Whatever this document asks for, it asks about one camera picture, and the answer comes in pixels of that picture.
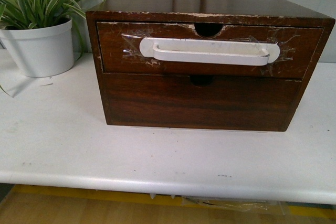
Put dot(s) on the brown wooden drawer cabinet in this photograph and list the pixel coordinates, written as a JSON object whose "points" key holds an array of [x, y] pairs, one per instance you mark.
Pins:
{"points": [[208, 18]]}

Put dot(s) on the white drawer handle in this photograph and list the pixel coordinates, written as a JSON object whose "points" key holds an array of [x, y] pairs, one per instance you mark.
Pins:
{"points": [[209, 51]]}

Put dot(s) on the clear plastic sheet under table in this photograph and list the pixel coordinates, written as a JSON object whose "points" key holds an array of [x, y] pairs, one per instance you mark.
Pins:
{"points": [[245, 206]]}

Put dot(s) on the white plant pot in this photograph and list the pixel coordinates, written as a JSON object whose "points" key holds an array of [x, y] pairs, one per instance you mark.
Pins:
{"points": [[41, 52]]}

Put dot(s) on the wooden drawer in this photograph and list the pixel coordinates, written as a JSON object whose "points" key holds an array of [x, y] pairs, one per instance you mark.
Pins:
{"points": [[227, 103], [119, 49]]}

